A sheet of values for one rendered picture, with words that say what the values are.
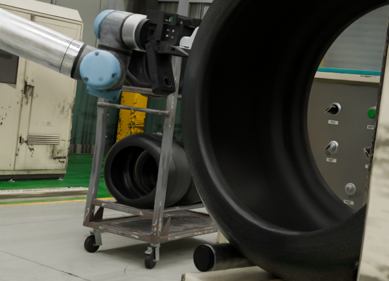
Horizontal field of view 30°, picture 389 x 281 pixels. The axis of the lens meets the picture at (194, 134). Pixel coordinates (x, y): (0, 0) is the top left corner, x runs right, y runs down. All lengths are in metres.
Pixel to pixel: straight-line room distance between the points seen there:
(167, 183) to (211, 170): 3.60
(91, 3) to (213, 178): 11.11
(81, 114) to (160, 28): 10.71
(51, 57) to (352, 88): 0.84
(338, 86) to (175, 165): 2.96
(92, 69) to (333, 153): 0.78
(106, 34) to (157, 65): 0.17
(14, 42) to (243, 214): 0.60
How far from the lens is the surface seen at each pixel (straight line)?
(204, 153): 1.21
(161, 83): 1.46
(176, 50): 1.40
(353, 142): 1.93
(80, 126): 12.15
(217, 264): 1.22
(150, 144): 4.86
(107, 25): 1.58
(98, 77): 1.42
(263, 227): 1.13
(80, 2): 12.07
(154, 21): 1.50
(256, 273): 1.32
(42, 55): 1.47
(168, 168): 4.73
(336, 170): 1.95
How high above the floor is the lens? 1.16
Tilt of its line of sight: 3 degrees down
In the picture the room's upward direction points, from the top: 7 degrees clockwise
